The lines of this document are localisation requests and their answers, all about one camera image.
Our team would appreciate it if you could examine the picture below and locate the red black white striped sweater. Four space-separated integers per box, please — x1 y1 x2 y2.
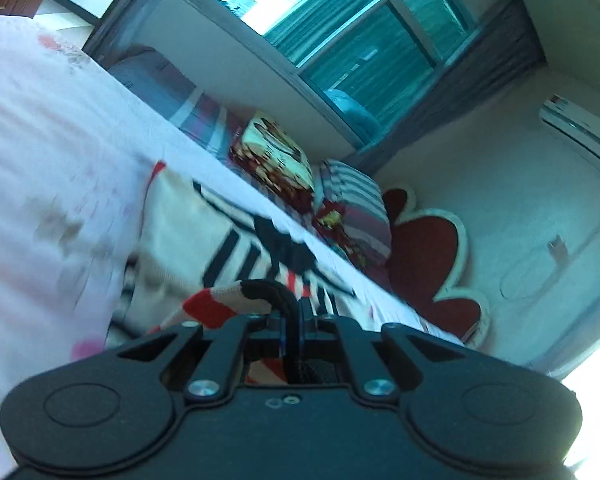
110 160 357 386

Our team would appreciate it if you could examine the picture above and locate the colourful floral cloth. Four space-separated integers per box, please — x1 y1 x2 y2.
312 200 382 275

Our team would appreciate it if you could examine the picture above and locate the striped pillow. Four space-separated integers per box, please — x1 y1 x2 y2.
314 159 391 285

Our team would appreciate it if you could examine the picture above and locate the red heart-shaped headboard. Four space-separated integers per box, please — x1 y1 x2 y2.
382 188 491 350

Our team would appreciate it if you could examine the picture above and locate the folded patterned blanket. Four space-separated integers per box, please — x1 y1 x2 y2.
230 110 314 214

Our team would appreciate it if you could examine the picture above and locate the striped purple mattress sheet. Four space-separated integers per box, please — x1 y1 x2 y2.
108 49 310 226

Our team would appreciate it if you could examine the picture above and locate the white floral bed sheet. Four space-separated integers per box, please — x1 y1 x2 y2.
0 15 434 479

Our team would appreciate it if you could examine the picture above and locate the window with teal curtain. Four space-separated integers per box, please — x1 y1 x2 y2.
190 0 475 148

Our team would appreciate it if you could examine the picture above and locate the white air conditioner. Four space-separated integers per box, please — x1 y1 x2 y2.
539 94 600 163

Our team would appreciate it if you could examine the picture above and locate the grey curtain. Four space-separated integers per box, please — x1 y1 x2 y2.
346 0 545 176

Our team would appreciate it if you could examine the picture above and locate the wall socket with cable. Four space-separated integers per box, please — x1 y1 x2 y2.
500 235 569 301

